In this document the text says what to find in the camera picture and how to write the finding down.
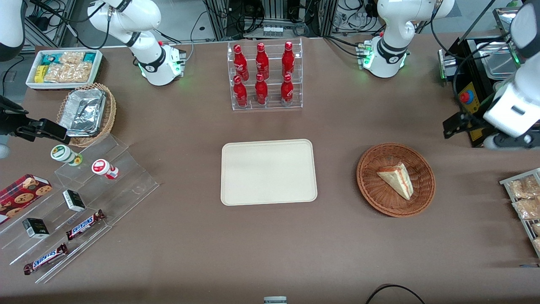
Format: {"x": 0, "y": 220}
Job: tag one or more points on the snickers chocolate bar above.
{"x": 84, "y": 224}
{"x": 45, "y": 258}

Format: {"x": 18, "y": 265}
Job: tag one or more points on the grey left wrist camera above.
{"x": 493, "y": 142}

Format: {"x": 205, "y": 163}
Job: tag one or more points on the red cookie box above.
{"x": 23, "y": 194}

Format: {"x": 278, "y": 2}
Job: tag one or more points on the teal snack pack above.
{"x": 90, "y": 57}
{"x": 50, "y": 59}

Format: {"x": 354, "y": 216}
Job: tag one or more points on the clear acrylic stepped shelf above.
{"x": 126, "y": 177}

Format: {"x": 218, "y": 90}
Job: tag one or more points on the red lid yogurt cup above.
{"x": 102, "y": 167}

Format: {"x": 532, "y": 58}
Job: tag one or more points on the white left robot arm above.
{"x": 400, "y": 25}

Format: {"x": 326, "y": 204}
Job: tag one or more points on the triangle sandwich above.
{"x": 398, "y": 179}

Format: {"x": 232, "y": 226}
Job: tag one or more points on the blue tape strip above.
{"x": 528, "y": 265}

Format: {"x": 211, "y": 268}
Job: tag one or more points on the small black carton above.
{"x": 74, "y": 200}
{"x": 36, "y": 228}

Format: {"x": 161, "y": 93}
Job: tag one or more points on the clear cracker bag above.
{"x": 71, "y": 58}
{"x": 69, "y": 72}

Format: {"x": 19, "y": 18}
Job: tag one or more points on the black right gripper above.
{"x": 9, "y": 124}

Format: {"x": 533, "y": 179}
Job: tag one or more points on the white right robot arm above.
{"x": 143, "y": 25}

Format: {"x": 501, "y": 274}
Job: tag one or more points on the white snack bin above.
{"x": 30, "y": 84}

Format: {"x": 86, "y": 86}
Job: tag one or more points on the grey device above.
{"x": 275, "y": 300}

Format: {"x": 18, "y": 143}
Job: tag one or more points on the brown round wicker basket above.
{"x": 375, "y": 190}

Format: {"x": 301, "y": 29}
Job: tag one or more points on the tray of wrapped pastries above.
{"x": 506, "y": 182}

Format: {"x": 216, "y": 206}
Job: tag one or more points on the clear acrylic bottle rack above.
{"x": 273, "y": 74}

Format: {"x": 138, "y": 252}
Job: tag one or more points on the aluminium frame rack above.
{"x": 274, "y": 12}

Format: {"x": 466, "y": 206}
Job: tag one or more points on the white power strip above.
{"x": 273, "y": 31}

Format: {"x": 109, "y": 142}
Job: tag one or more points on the cream plastic tray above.
{"x": 268, "y": 172}

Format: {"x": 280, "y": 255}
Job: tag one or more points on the aluminium foil container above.
{"x": 82, "y": 112}

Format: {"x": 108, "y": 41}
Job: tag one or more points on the clear bagged pastry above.
{"x": 529, "y": 209}
{"x": 525, "y": 188}
{"x": 535, "y": 229}
{"x": 537, "y": 245}

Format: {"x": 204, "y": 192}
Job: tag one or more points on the red cola bottle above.
{"x": 261, "y": 91}
{"x": 240, "y": 61}
{"x": 288, "y": 58}
{"x": 287, "y": 90}
{"x": 240, "y": 93}
{"x": 262, "y": 60}

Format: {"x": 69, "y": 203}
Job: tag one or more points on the green lid yogurt cup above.
{"x": 63, "y": 153}

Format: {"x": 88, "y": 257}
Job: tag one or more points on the yellow snack pack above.
{"x": 39, "y": 74}

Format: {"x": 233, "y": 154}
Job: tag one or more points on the tan wicker basket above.
{"x": 110, "y": 112}

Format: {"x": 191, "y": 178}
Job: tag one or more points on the steel pan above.
{"x": 498, "y": 63}

